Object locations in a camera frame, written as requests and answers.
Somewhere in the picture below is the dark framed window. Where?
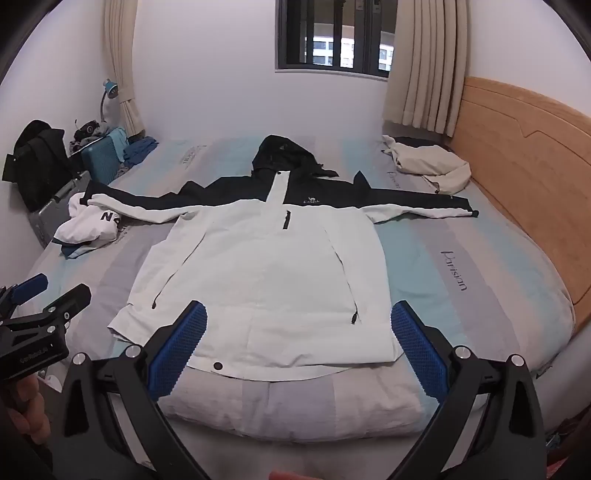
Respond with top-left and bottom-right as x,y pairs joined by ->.
276,0 -> 397,77

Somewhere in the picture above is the wooden headboard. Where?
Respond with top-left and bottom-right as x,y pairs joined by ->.
445,76 -> 591,342

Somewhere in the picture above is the black bag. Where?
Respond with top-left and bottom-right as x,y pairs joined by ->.
2,120 -> 72,210

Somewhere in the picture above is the white printed hoodie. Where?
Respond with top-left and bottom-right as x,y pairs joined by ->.
53,191 -> 134,259

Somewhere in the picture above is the person's left hand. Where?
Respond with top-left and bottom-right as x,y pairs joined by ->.
6,371 -> 51,445

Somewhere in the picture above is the beige jacket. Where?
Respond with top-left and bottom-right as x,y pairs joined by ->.
381,135 -> 472,195

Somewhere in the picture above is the blue desk lamp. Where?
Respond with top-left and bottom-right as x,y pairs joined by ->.
99,78 -> 122,123

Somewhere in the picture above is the bed with striped duvet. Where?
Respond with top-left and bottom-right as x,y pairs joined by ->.
28,136 -> 578,446

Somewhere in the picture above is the blue suitcase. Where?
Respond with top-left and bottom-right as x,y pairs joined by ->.
78,127 -> 127,181

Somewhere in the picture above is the grey hard case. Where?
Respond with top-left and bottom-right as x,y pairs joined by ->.
28,171 -> 93,250

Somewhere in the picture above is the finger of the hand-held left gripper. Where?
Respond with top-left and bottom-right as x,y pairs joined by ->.
18,283 -> 92,326
0,273 -> 49,319

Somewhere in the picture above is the blue clothes pile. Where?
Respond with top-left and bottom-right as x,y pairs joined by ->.
122,136 -> 160,164

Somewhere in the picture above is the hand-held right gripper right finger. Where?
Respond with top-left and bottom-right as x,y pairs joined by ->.
385,300 -> 548,480

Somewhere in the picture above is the white and black hooded jacket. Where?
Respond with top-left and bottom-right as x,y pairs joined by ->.
88,135 -> 479,381

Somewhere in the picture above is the grey clothes heap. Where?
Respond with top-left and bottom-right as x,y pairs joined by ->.
69,120 -> 114,153

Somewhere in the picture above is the beige curtain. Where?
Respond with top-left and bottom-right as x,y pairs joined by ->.
383,0 -> 469,137
102,0 -> 147,139

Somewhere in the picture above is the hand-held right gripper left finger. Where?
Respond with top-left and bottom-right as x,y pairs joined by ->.
58,300 -> 213,480

